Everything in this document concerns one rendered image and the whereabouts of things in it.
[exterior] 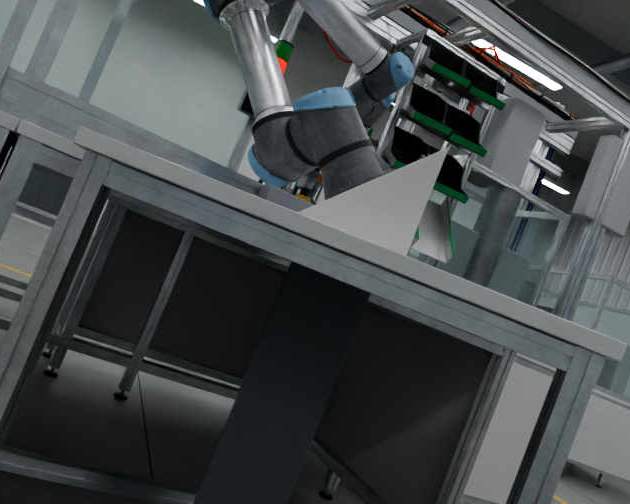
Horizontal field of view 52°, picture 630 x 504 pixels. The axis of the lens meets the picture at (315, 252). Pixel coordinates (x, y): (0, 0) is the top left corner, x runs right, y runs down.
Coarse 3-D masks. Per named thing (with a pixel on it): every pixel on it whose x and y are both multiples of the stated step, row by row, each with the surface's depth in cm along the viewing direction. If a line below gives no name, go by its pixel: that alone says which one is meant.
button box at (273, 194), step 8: (264, 184) 164; (264, 192) 160; (272, 192) 158; (280, 192) 159; (272, 200) 158; (280, 200) 159; (288, 200) 160; (296, 200) 161; (304, 200) 162; (288, 208) 160; (296, 208) 161; (304, 208) 162
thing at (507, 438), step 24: (528, 360) 293; (528, 384) 295; (504, 408) 291; (528, 408) 297; (504, 432) 292; (528, 432) 298; (480, 456) 288; (504, 456) 294; (336, 480) 260; (480, 480) 290; (504, 480) 295
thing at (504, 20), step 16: (368, 0) 301; (480, 0) 268; (400, 16) 309; (496, 16) 272; (416, 32) 313; (512, 32) 276; (528, 32) 279; (544, 48) 284; (560, 64) 288; (576, 64) 292; (592, 80) 297; (512, 96) 341; (528, 96) 345; (608, 96) 302; (544, 112) 350; (624, 112) 307
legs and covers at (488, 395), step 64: (0, 192) 134; (256, 256) 302; (0, 320) 260; (384, 320) 265; (128, 384) 283; (192, 384) 295; (384, 384) 248; (448, 384) 217; (320, 448) 261; (384, 448) 234; (448, 448) 206
